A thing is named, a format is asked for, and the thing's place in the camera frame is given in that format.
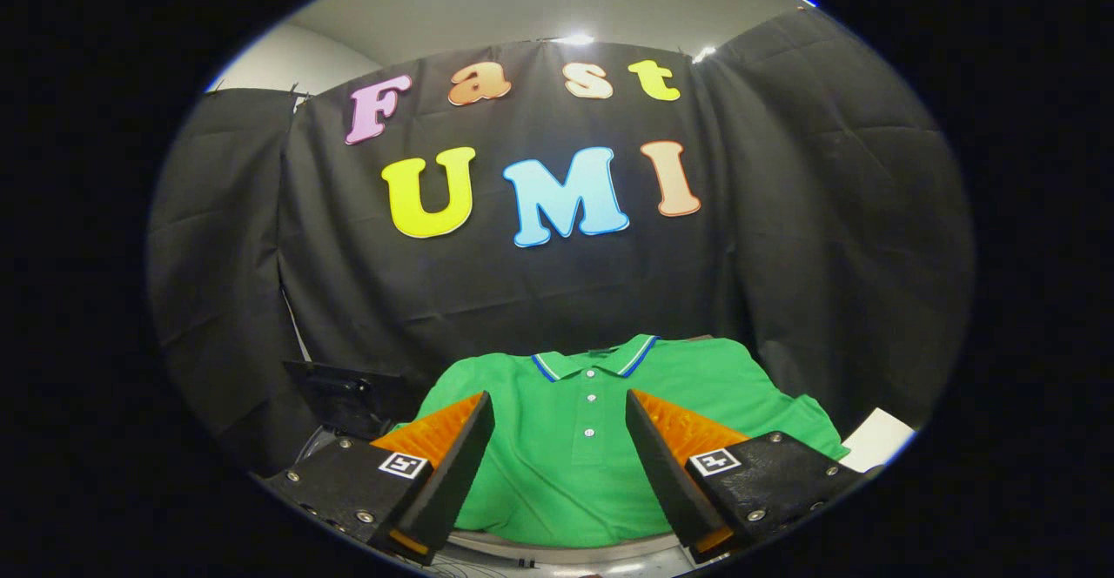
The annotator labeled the black backdrop cloth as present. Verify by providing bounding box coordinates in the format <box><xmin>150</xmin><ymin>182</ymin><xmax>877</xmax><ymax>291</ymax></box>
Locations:
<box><xmin>146</xmin><ymin>8</ymin><xmax>976</xmax><ymax>474</ymax></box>

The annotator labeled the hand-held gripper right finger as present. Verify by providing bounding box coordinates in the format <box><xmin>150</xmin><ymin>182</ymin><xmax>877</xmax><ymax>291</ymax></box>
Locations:
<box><xmin>625</xmin><ymin>389</ymin><xmax>871</xmax><ymax>564</ymax></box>

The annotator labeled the dark glass washing machine lid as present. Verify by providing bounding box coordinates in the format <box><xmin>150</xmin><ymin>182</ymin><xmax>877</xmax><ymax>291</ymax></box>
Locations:
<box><xmin>283</xmin><ymin>359</ymin><xmax>419</xmax><ymax>440</ymax></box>

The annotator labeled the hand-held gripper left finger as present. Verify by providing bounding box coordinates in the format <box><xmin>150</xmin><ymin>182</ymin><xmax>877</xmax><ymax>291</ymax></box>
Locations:
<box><xmin>261</xmin><ymin>391</ymin><xmax>497</xmax><ymax>567</ymax></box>

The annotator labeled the beige cabinet with dark top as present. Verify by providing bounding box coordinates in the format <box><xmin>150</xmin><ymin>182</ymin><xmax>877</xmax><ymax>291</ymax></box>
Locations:
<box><xmin>444</xmin><ymin>528</ymin><xmax>697</xmax><ymax>566</ymax></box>

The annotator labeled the green polo shirt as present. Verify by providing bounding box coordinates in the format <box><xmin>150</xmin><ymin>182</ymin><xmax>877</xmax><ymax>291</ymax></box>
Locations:
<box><xmin>387</xmin><ymin>334</ymin><xmax>849</xmax><ymax>548</ymax></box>

